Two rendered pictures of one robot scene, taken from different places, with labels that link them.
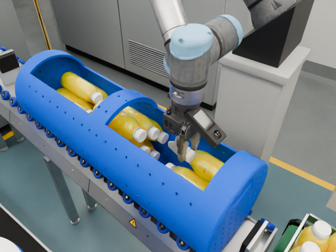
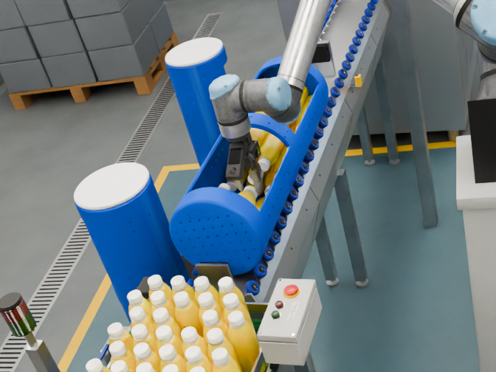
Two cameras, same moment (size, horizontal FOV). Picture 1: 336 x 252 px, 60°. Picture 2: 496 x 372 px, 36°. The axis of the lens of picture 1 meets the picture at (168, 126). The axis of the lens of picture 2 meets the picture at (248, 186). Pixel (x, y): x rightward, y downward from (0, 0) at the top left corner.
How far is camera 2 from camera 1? 203 cm
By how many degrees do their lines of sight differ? 59
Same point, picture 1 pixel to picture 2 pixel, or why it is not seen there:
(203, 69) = (221, 110)
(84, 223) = (336, 292)
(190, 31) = (223, 80)
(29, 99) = not seen: hidden behind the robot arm
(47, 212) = not seen: hidden behind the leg
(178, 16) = (286, 66)
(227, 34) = (252, 92)
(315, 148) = not seen: outside the picture
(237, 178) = (196, 197)
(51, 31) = (401, 29)
